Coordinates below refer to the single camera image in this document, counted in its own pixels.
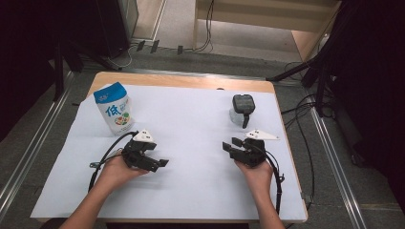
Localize black floor cables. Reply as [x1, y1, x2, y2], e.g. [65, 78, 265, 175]
[281, 61, 317, 211]

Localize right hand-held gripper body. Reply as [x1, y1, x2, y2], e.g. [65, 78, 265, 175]
[229, 129, 281, 168]

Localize hanging black cable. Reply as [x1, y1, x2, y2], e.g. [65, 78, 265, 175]
[193, 0, 215, 53]

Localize black stand legs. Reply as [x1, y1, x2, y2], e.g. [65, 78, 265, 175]
[52, 39, 122, 102]
[266, 47, 340, 118]

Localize person's left hand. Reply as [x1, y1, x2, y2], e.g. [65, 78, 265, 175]
[96, 156, 149, 194]

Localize light wooden bench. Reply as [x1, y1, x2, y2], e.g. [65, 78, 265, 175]
[192, 0, 342, 63]

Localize white and blue pouch bag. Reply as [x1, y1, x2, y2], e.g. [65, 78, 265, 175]
[93, 81, 135, 136]

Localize clear jar with black lid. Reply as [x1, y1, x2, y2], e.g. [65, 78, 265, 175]
[228, 94, 257, 130]

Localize metal floor rail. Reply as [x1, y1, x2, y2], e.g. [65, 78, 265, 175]
[307, 104, 368, 229]
[0, 71, 76, 221]

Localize person's right hand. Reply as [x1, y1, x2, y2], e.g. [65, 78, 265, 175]
[234, 158, 274, 194]

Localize black curtain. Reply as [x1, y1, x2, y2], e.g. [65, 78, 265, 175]
[329, 0, 405, 211]
[0, 0, 63, 142]

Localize white floor cable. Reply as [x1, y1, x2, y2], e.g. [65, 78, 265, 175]
[106, 43, 137, 70]

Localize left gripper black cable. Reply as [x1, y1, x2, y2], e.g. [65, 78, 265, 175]
[88, 131, 139, 193]

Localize white paper sheet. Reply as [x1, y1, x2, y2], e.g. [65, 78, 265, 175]
[30, 83, 309, 222]

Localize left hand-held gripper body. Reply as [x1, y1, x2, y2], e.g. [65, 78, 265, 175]
[121, 128, 158, 169]

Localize black cabinet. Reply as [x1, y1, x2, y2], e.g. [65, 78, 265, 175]
[95, 0, 139, 60]

